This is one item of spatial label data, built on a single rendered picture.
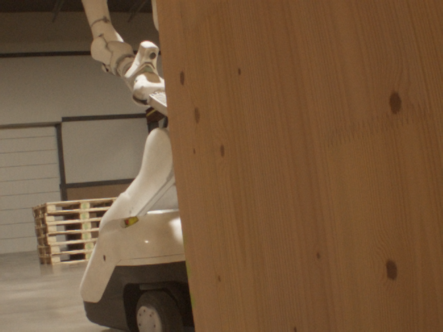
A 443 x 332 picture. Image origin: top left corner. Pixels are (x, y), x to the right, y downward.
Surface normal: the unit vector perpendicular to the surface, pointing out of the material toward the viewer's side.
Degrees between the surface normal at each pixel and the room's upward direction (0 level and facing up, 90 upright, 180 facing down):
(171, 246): 89
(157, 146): 90
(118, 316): 90
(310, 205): 90
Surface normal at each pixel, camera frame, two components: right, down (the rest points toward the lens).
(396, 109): -0.89, 0.07
